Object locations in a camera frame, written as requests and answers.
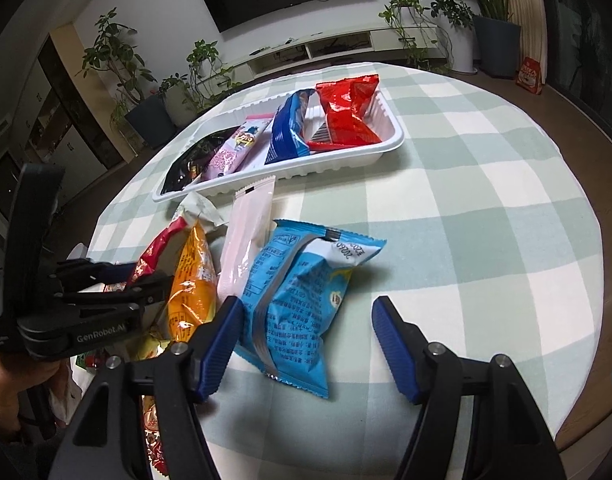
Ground orange snack bag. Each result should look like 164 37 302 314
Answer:
167 221 217 342

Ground red white snack bag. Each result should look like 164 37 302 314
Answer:
126 192 226 286

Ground light blue snack bag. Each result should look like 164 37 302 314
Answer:
236 219 386 399

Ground pink white snack stick pack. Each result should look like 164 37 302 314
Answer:
217 176 276 302

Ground person's left hand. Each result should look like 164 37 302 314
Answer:
0 356 66 432

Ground black snack bag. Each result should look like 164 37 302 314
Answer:
162 127 236 193

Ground green white checkered tablecloth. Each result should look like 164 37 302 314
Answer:
84 62 604 480

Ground pink cartoon snack pack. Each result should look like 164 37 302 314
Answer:
202 114 274 181

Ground small plant white pot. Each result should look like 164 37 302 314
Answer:
158 73 198 128

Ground dark blue snack bag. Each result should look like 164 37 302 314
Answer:
265 89 315 165

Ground tall tree plant dark pot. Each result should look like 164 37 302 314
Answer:
82 8 177 148

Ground white tv cabinet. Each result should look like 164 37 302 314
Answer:
227 24 447 84

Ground red paper bag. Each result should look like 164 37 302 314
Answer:
515 56 542 96

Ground trailing vine plant on stand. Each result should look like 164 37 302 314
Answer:
379 0 448 72

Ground leafy plant white pot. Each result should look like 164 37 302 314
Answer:
423 0 476 75

